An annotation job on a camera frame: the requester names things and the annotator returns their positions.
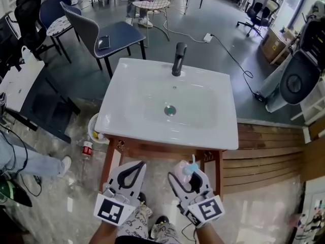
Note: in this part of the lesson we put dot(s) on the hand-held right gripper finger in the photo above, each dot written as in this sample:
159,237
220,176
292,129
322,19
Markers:
176,187
203,182

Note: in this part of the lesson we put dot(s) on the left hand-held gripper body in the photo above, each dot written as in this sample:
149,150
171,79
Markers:
111,208

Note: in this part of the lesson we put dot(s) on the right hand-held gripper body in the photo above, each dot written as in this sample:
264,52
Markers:
207,208

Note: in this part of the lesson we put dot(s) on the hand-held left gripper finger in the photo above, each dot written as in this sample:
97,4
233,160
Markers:
115,173
139,182

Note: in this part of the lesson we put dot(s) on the pink item with blue tip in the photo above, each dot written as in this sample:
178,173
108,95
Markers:
183,173

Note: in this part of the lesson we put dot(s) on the white ceramic sink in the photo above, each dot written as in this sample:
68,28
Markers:
142,85

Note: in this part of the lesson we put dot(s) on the person's left forearm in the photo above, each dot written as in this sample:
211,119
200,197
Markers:
105,232

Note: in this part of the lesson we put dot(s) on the person's right forearm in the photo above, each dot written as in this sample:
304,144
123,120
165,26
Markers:
209,235

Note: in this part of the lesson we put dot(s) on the brown wooden sink stand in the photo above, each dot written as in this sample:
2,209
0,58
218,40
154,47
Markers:
111,156

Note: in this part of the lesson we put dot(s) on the metal sink drain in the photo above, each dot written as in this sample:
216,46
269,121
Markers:
170,110

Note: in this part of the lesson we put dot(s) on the person's black left shoe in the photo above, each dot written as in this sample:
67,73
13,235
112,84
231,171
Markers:
142,198

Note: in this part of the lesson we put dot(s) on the person's black shoe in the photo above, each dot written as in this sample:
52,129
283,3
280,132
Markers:
162,219
142,198

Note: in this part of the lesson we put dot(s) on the person's patterned trouser legs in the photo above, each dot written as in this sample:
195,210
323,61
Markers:
138,225

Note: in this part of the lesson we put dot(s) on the person's black right shoe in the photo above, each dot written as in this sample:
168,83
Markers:
162,219

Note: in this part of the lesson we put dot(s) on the red label plastic bottle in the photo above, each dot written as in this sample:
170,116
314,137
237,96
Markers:
87,150

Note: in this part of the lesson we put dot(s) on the wooden slatted platform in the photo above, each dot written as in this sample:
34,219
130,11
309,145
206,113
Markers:
264,156

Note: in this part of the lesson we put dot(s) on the green and black object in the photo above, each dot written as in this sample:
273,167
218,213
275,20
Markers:
12,193

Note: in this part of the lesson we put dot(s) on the black faucet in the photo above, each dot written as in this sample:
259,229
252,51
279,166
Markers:
178,60

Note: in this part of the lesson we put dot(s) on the white shelf rack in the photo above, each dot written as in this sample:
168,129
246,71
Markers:
311,110

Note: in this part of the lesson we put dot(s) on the black smartphone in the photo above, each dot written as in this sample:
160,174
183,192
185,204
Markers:
104,42

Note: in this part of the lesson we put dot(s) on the grey round fan appliance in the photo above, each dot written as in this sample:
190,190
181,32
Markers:
297,80

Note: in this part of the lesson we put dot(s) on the blue and grey chair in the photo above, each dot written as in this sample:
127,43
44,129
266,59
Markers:
119,34

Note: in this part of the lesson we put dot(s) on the white power strip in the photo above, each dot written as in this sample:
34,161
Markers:
208,37

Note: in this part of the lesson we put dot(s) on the white plastic bag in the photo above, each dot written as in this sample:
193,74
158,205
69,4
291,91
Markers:
27,55

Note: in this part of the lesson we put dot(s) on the cardboard box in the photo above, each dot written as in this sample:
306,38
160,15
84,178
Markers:
275,44

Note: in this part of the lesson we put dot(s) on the blue chair with patterned cushion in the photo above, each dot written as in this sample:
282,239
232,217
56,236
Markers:
57,16

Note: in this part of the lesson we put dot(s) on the black mesh office chair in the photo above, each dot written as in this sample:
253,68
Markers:
26,19

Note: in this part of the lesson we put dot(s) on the black office chair with headrest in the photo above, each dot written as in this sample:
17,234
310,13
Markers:
261,11

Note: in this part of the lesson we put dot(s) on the black equipment stand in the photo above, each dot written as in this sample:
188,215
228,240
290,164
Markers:
313,39

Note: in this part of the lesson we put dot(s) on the white table with black frame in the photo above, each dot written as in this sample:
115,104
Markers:
23,83

